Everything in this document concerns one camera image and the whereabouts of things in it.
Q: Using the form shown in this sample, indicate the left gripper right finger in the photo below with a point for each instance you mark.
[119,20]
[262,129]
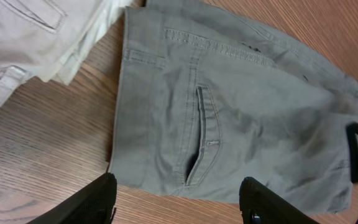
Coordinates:
[259,205]

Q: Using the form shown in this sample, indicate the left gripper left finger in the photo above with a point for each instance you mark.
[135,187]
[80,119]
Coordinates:
[93,204]

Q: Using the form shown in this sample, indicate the grey shorts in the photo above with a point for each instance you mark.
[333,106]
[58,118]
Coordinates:
[207,98]

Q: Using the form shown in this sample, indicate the folded beige shorts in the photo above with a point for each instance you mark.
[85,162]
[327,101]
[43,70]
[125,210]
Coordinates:
[50,39]

